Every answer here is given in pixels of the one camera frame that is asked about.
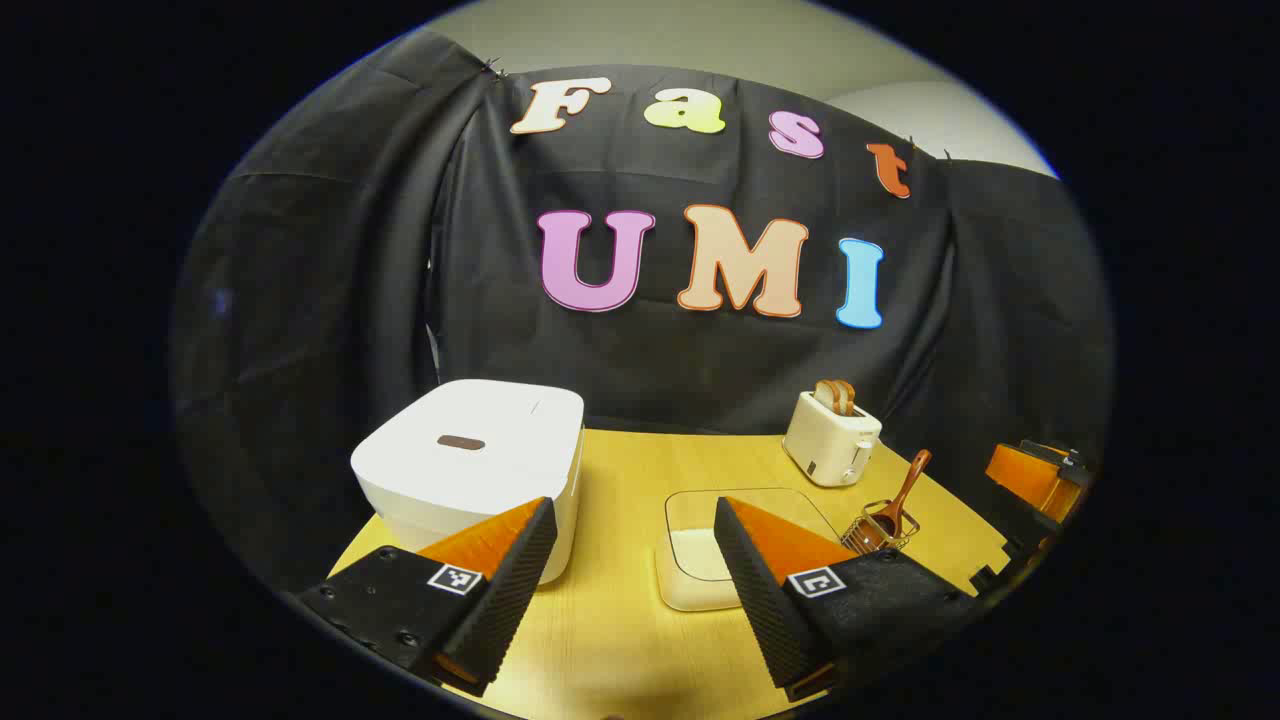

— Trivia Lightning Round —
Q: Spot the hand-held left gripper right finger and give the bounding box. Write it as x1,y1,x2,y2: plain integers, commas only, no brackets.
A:
712,496,986,703

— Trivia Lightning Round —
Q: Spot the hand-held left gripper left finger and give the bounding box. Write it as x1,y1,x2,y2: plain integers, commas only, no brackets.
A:
293,496,559,699

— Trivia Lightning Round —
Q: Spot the clear container of rice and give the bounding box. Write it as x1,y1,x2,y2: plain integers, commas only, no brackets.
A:
655,488,846,613

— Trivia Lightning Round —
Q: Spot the wire chopstick holder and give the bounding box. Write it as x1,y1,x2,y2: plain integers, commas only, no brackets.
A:
841,499,921,556

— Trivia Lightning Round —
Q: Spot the brown wooden spoon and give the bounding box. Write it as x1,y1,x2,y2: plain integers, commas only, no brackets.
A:
870,449,933,541

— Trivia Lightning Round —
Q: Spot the white rice cooker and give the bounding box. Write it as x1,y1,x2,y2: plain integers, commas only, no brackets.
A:
350,379,586,586

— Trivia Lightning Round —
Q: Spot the white toaster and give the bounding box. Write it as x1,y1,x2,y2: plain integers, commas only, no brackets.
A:
782,390,883,489

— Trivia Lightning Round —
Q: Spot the black backdrop cloth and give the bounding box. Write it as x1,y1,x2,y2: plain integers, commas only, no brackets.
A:
170,28,1116,601

